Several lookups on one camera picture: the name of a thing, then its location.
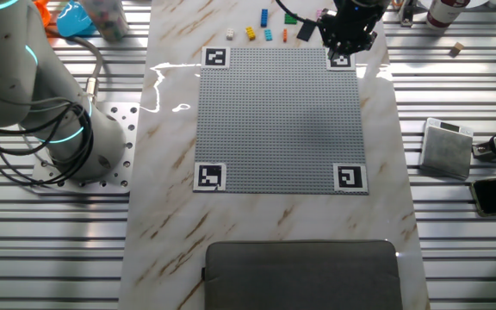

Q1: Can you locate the black white marker tag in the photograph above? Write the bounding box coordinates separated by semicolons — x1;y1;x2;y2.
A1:
332;163;369;193
201;46;231;70
326;52;357;72
193;161;227;193

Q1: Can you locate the black Lego plate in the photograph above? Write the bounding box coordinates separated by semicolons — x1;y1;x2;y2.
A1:
295;20;318;42

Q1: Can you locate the grey fabric pad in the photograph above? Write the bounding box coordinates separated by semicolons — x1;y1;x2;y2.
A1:
202;239;404;310

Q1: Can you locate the red white bottle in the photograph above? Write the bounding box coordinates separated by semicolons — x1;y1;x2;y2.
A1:
426;0;472;30

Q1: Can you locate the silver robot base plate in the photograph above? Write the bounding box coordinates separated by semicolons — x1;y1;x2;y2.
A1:
30;102;140;195

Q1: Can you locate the silver digital scale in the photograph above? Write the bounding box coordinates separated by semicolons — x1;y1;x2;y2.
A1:
418;117;475;181

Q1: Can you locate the clear plastic jar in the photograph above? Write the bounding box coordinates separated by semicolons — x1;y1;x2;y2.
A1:
79;0;131;43

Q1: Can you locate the black cable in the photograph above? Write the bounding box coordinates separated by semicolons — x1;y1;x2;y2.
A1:
0;101;96;189
275;0;323;25

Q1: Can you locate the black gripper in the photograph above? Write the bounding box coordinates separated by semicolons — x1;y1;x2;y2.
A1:
316;0;381;60

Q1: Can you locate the grey robot power cable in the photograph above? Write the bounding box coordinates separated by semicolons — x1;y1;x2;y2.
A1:
47;28;105;107

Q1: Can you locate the grey Lego baseplate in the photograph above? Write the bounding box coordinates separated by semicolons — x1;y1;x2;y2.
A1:
194;46;369;195

